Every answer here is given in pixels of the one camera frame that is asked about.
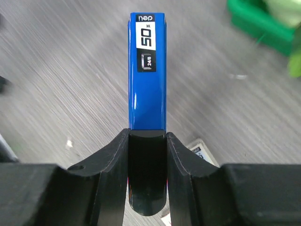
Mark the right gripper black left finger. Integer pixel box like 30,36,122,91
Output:
0,129,129,226

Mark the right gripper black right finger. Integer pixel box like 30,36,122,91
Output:
167,133,301,226

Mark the blue stapler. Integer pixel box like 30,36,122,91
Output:
128,12,167,216

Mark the staple box red white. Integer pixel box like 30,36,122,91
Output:
161,138,220,226

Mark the green plastic tray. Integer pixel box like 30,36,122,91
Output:
227,0,295,56

